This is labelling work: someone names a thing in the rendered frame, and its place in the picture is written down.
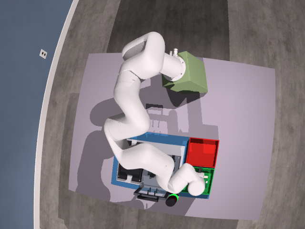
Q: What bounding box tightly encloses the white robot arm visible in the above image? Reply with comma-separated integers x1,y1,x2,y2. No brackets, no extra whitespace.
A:
104,32,205,196

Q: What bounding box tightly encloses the red open-top bin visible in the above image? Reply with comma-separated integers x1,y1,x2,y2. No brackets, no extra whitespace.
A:
186,137,219,168

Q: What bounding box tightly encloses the green bin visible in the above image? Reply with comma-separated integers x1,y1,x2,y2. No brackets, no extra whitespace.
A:
181,167,215,195

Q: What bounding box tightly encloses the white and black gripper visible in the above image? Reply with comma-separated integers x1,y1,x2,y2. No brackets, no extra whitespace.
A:
197,166,204,179

